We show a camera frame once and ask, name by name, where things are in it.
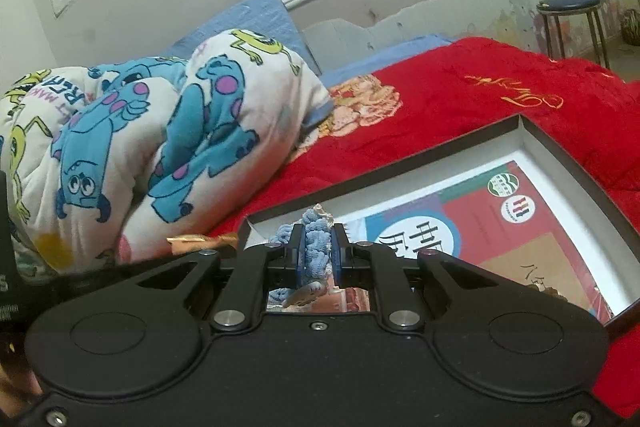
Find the blue bed sheet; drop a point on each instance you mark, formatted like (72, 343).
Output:
(380, 57)

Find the brown patterned ball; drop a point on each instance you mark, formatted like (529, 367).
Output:
(631, 26)

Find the small translucent amber thing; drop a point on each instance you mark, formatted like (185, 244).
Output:
(321, 211)

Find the red embroidered blanket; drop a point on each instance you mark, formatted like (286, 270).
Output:
(450, 107)

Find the colourful textbook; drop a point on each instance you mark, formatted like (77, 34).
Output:
(500, 232)

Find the blue pillow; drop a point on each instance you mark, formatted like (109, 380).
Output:
(260, 12)

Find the black cardboard box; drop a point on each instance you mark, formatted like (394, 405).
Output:
(555, 147)

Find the cartoon monster printed quilt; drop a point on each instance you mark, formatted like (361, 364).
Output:
(125, 132)

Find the blue-seated metal stool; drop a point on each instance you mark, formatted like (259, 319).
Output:
(570, 2)

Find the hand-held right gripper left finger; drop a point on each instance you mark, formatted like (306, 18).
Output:
(302, 254)

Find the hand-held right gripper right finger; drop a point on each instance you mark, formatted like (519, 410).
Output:
(336, 254)

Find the blue crocheted hair scrunchie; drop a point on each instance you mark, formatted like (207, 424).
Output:
(318, 247)

